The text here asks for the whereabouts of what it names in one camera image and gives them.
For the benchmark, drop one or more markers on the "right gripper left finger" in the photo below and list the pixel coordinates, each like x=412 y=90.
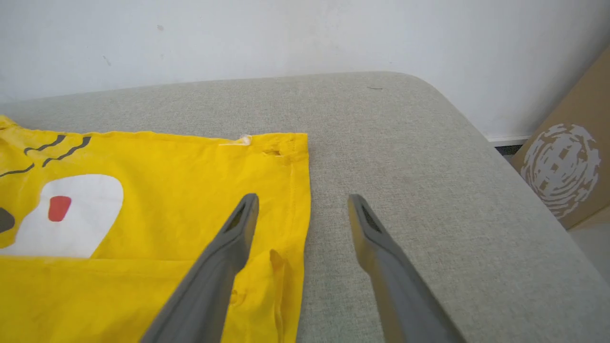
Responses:
x=214 y=286

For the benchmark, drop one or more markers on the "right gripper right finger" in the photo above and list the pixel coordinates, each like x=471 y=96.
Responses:
x=400 y=295

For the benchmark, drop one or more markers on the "yellow printed t-shirt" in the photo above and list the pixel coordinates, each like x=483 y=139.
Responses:
x=167 y=181

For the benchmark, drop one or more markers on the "grey fabric sofa cushion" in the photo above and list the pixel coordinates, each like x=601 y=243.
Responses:
x=405 y=143

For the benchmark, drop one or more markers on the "white skirting board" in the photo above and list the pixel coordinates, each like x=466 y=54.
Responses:
x=507 y=140

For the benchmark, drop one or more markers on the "cardboard box with white print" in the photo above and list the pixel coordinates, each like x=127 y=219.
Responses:
x=586 y=105

